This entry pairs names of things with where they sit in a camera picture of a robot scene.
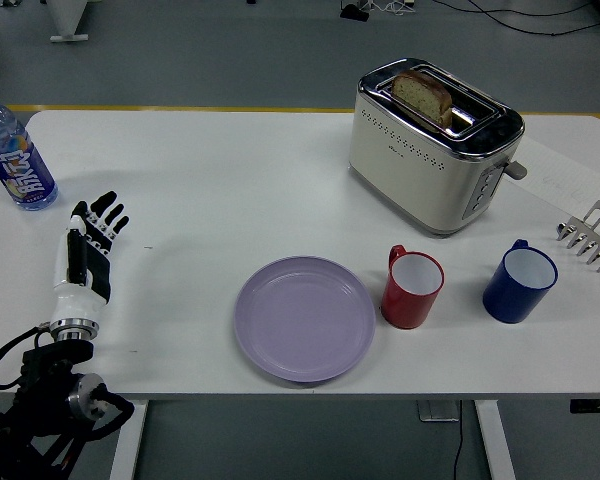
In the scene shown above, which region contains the bread slice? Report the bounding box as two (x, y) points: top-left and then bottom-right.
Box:
(391, 69), (454, 129)

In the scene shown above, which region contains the black device on floor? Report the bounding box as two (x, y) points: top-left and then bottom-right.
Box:
(340, 3), (371, 22)

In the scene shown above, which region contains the black floor cable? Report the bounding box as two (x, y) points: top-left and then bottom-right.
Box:
(429, 0), (600, 37)

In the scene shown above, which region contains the blue mug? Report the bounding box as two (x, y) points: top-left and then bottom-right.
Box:
(482, 239), (560, 325)

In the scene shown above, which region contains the white paper sheet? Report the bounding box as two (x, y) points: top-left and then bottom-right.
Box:
(504, 135), (600, 217)

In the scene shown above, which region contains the metal toast rack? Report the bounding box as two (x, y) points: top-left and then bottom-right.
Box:
(555, 200), (600, 274)

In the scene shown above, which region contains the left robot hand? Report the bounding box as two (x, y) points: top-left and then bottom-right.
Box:
(49, 190), (131, 326)

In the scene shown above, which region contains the grey bracket under table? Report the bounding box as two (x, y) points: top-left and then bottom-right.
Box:
(417, 400), (460, 423)

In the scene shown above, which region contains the blue-capped drink bottle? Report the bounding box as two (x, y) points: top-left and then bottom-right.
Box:
(0, 87), (60, 211)

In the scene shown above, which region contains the black power cable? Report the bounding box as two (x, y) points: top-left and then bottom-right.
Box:
(451, 400), (465, 480)

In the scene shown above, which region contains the white stand base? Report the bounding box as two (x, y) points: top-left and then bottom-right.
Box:
(39, 0), (101, 43)

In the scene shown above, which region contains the cream toaster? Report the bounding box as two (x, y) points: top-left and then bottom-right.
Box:
(348, 58), (529, 238)

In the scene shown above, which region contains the purple plate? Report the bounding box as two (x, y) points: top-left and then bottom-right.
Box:
(234, 255), (377, 384)

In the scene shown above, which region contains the white table leg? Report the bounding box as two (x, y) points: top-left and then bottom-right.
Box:
(108, 399), (149, 480)
(473, 399), (517, 480)

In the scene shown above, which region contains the red mug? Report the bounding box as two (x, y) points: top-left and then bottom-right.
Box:
(381, 244), (446, 330)

